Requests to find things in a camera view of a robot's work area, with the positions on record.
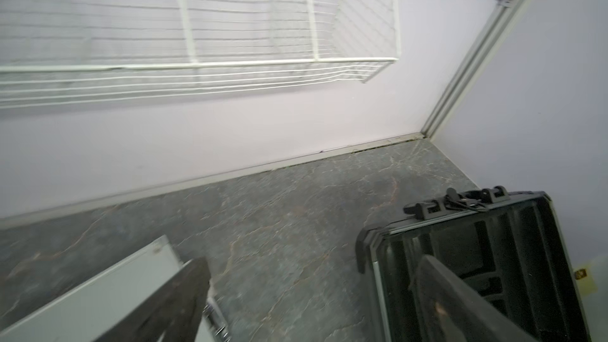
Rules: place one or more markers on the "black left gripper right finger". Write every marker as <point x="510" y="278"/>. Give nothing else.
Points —
<point x="452" y="311"/>

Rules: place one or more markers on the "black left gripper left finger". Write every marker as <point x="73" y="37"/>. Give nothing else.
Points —
<point x="173" y="313"/>

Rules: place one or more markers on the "silver aluminium poker case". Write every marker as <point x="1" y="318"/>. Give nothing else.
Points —
<point x="92" y="309"/>

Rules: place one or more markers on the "dark grey poker case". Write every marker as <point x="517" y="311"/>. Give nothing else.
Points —
<point x="506" y="246"/>

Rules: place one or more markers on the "white wire wall shelf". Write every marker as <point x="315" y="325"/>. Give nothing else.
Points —
<point x="72" y="52"/>

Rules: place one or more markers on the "aluminium frame corner post right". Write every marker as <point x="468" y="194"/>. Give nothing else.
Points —
<point x="488" y="39"/>

